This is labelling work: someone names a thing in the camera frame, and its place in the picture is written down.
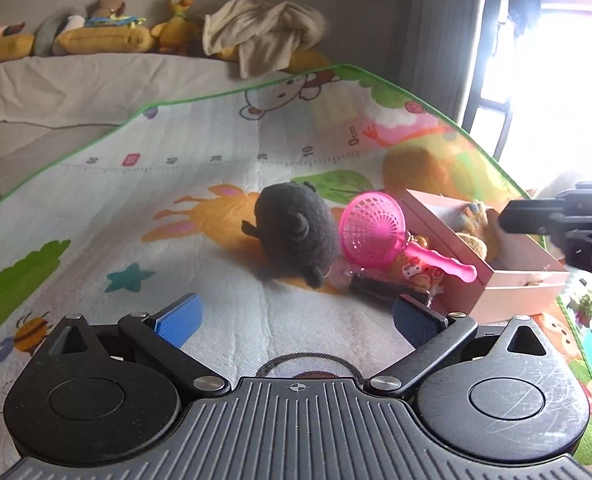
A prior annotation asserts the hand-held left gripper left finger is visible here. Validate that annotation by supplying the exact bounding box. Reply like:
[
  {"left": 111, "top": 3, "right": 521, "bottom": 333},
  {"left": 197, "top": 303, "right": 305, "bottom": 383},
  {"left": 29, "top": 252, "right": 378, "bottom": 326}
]
[{"left": 46, "top": 292, "right": 233, "bottom": 399}]

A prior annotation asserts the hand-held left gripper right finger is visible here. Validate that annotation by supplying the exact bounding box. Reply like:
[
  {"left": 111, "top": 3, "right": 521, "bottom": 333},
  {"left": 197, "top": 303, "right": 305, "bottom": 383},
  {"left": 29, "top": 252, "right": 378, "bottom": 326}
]
[{"left": 366, "top": 294, "right": 552, "bottom": 401}]

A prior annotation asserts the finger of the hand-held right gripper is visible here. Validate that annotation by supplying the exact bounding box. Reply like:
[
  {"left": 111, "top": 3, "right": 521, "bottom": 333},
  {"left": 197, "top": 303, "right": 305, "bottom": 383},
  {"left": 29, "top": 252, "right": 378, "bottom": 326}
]
[{"left": 498, "top": 177, "right": 592, "bottom": 236}]

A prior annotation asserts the red cartoon print packet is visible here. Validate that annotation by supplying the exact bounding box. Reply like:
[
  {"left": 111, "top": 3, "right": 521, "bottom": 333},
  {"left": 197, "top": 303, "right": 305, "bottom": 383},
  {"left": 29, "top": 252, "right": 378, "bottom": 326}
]
[{"left": 388, "top": 252, "right": 447, "bottom": 296}]

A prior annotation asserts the pink cardboard box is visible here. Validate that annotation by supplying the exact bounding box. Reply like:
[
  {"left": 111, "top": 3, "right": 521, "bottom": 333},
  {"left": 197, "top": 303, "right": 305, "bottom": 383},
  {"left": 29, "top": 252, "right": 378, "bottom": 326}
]
[{"left": 398, "top": 188, "right": 570, "bottom": 323}]

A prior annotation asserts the pink plastic strainer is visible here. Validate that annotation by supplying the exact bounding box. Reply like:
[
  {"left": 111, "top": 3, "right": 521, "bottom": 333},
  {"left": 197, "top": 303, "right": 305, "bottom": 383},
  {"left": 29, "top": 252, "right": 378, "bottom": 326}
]
[{"left": 339, "top": 192, "right": 478, "bottom": 282}]

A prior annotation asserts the dark grey plush toy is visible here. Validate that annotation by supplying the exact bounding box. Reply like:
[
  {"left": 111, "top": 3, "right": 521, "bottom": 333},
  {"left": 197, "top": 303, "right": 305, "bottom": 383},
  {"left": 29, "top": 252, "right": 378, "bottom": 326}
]
[{"left": 241, "top": 181, "right": 341, "bottom": 289}]

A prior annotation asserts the green potted plant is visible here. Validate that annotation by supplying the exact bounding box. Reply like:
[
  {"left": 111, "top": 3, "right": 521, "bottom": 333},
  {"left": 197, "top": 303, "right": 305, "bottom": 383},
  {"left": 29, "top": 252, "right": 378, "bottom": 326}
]
[{"left": 576, "top": 292, "right": 592, "bottom": 328}]

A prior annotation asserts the colourful cartoon play mat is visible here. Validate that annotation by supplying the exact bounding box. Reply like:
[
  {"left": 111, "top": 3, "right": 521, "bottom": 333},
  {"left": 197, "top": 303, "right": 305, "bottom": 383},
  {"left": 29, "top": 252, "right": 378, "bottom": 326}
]
[{"left": 0, "top": 63, "right": 592, "bottom": 480}]

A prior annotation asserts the grey curtain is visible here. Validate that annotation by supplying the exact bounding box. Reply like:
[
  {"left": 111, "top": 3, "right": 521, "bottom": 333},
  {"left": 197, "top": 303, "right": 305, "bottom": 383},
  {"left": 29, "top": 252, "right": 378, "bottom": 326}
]
[{"left": 391, "top": 0, "right": 483, "bottom": 126}]

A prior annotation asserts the beige bed sheet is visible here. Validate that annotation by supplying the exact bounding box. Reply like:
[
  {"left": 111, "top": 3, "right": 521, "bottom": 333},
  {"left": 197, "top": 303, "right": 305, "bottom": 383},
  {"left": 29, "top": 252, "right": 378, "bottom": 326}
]
[{"left": 0, "top": 52, "right": 307, "bottom": 221}]

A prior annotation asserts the long yellow plush pillow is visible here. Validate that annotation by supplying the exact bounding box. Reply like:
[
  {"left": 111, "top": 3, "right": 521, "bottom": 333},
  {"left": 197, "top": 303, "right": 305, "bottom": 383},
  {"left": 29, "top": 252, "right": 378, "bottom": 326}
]
[{"left": 58, "top": 22, "right": 154, "bottom": 56}]

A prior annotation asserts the yellow duck plush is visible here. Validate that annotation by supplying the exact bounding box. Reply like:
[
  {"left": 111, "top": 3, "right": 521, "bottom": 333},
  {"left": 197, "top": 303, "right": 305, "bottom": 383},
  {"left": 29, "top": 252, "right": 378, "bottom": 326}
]
[{"left": 151, "top": 0, "right": 201, "bottom": 56}]

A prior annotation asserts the cream crumpled cloth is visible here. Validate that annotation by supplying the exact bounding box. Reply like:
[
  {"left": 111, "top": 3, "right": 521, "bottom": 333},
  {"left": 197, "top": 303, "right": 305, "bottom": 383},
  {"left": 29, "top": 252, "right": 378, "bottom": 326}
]
[{"left": 202, "top": 0, "right": 329, "bottom": 80}]

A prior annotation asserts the brown bear plush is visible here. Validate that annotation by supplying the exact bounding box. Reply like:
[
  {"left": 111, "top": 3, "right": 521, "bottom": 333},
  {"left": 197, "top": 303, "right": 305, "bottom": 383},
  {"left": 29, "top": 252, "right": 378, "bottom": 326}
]
[{"left": 90, "top": 0, "right": 129, "bottom": 23}]

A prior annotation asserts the yellow plush toy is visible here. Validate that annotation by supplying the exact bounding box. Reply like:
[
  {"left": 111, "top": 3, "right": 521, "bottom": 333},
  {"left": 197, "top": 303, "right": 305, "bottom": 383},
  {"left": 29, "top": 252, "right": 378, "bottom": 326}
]
[{"left": 0, "top": 25, "right": 35, "bottom": 67}]

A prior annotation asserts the black window frame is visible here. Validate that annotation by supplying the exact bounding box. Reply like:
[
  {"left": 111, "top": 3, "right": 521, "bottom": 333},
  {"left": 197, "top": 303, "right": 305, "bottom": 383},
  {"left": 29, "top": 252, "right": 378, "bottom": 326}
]
[{"left": 463, "top": 0, "right": 592, "bottom": 161}]

